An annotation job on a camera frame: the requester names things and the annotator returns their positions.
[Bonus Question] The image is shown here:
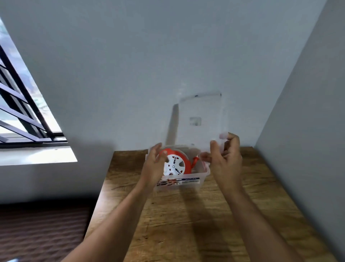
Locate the person's left hand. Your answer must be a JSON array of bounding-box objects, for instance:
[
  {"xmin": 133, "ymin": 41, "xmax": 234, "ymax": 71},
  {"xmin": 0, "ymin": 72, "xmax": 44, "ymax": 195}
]
[{"xmin": 139, "ymin": 143, "xmax": 169, "ymax": 190}]

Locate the person's right hand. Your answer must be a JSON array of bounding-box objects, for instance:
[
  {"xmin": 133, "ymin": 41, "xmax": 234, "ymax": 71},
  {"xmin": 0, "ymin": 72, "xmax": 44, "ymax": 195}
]
[{"xmin": 199, "ymin": 132, "xmax": 243, "ymax": 195}]

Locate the clear plastic storage box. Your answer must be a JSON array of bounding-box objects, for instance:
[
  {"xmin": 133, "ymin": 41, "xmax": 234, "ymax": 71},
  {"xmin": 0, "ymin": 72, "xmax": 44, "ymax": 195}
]
[{"xmin": 145, "ymin": 144, "xmax": 211, "ymax": 193}]

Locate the clear plastic box lid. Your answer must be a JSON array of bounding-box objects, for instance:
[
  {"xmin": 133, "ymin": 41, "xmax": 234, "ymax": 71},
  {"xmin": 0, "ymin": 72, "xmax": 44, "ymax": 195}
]
[{"xmin": 177, "ymin": 92, "xmax": 229, "ymax": 163}]

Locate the person's right forearm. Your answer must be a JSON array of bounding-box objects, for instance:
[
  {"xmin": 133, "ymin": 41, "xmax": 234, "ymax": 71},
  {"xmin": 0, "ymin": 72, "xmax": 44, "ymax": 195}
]
[{"xmin": 219, "ymin": 186, "xmax": 303, "ymax": 262}]

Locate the person's left forearm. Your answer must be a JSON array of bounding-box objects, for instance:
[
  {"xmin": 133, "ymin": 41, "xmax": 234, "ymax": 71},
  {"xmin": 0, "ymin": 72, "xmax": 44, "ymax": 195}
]
[{"xmin": 61, "ymin": 181, "xmax": 155, "ymax": 262}]

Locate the white window sill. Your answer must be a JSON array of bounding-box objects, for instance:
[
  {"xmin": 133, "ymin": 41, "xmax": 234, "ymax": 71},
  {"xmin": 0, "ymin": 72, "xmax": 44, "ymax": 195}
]
[{"xmin": 0, "ymin": 146, "xmax": 78, "ymax": 166}]

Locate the window with black bars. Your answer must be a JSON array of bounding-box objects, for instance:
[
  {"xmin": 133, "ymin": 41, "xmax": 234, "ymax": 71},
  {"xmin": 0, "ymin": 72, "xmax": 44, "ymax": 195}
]
[{"xmin": 0, "ymin": 17, "xmax": 67, "ymax": 149}]

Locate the orange white extension cord reel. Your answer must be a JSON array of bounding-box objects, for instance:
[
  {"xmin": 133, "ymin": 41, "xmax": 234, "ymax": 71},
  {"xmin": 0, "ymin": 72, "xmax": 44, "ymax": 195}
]
[{"xmin": 158, "ymin": 147, "xmax": 201, "ymax": 176}]

